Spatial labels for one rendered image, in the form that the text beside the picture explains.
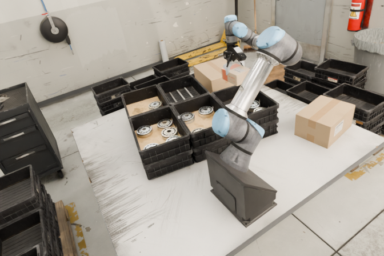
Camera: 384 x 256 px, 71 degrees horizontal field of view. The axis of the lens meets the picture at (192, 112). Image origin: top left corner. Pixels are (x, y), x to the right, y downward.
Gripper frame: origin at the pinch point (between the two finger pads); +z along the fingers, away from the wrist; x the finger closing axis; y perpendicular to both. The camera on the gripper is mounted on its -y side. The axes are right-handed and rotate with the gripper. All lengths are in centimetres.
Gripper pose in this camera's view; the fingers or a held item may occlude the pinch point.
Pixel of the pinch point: (236, 72)
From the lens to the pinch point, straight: 178.7
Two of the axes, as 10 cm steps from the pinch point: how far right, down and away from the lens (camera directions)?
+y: -5.1, -3.8, 7.7
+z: 1.4, 8.4, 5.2
